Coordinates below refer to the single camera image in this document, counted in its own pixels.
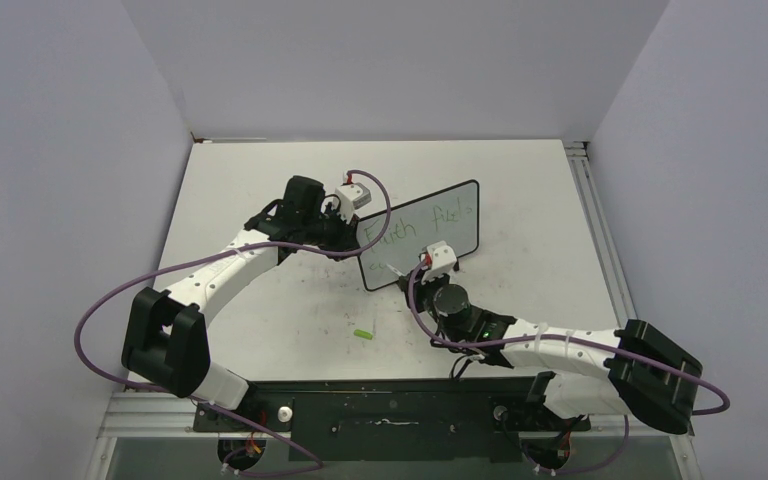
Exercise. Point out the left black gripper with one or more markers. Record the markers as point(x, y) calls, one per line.
point(346, 240)

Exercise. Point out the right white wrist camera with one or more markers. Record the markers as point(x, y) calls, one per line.
point(437, 260)

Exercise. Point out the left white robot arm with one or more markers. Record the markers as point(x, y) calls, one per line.
point(166, 340)

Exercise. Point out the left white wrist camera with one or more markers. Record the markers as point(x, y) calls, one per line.
point(352, 196)

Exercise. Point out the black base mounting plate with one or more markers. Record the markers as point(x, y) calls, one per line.
point(408, 420)

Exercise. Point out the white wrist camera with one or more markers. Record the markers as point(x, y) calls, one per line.
point(352, 196)
point(437, 260)

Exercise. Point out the black framed small whiteboard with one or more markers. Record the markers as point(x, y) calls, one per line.
point(451, 215)

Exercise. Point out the white whiteboard marker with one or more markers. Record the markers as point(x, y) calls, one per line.
point(394, 270)

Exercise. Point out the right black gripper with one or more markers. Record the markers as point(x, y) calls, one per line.
point(419, 288)

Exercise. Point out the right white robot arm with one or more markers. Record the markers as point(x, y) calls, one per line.
point(635, 370)

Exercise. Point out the aluminium rail right side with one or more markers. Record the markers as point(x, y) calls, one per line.
point(620, 295)

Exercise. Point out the green marker cap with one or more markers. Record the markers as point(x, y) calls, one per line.
point(363, 334)

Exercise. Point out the aluminium front frame rail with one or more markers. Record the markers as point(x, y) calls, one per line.
point(143, 415)

